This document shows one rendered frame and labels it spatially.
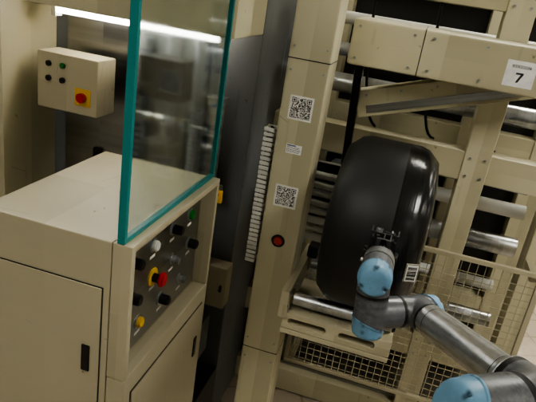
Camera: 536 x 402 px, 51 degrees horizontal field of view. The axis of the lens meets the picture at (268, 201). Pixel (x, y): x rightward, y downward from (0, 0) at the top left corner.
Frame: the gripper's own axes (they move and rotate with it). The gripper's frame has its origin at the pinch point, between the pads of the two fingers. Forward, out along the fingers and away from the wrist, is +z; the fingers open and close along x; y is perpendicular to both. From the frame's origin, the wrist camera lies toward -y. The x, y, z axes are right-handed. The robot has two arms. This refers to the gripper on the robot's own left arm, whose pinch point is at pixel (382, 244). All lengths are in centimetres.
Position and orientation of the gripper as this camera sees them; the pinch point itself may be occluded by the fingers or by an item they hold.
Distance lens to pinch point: 160.2
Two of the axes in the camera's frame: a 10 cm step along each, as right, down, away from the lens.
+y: 1.8, -9.5, -2.6
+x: -9.5, -2.4, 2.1
